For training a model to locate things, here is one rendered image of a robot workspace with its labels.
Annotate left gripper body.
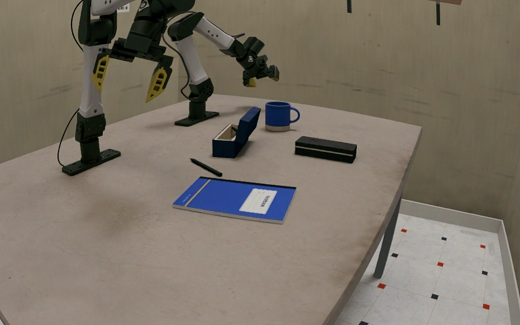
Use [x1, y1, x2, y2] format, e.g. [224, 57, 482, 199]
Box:
[242, 60, 279, 87]

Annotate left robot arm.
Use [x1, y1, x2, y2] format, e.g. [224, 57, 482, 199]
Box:
[167, 12, 268, 127]

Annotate black pen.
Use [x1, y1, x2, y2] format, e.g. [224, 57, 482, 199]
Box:
[191, 159, 222, 176]

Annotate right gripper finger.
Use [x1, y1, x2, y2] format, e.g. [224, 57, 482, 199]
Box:
[92, 55, 110, 93]
[145, 67, 167, 103]

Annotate blue mug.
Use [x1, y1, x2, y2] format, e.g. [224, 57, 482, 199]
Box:
[265, 101, 300, 132]

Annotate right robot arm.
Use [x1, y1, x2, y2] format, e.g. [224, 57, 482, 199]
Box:
[62, 0, 195, 176]

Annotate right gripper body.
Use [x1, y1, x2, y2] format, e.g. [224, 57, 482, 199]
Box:
[93, 20, 174, 89]

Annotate blue notebook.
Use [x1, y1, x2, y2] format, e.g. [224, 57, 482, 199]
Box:
[173, 176, 297, 224]

